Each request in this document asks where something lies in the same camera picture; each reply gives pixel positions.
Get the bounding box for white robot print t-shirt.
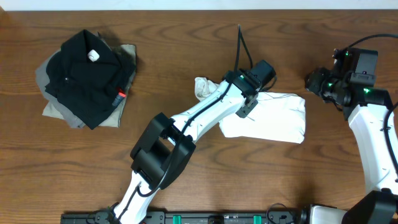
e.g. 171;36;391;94
185;77;306;144

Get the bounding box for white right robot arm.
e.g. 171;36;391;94
301;68;397;224

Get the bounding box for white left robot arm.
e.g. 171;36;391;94
110;70;269;223

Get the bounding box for red and grey tag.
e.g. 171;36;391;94
112;87;127;107

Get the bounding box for white collar label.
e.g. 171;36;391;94
87;50;100;62

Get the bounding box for black folded shirt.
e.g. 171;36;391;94
45;30;136;129

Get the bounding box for light grey folded cloth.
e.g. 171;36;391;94
35;50;85;128

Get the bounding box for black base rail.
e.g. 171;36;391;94
60;210;308;224

